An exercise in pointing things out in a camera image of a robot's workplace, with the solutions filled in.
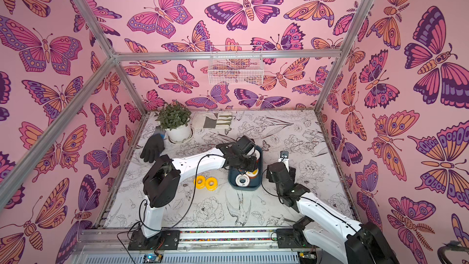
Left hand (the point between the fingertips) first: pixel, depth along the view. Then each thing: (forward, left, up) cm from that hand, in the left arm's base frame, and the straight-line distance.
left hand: (259, 167), depth 86 cm
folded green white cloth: (+36, +27, -7) cm, 46 cm away
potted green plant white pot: (+20, +42, +12) cm, 48 cm away
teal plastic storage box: (-5, +2, -6) cm, 8 cm away
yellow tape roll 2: (-5, +23, -7) cm, 25 cm away
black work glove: (+16, +57, -5) cm, 59 cm away
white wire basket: (+46, +11, +26) cm, 54 cm away
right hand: (0, -8, 0) cm, 8 cm away
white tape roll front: (-4, +8, -6) cm, 11 cm away
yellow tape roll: (-6, +29, -7) cm, 30 cm away
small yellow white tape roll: (-3, +3, 0) cm, 5 cm away
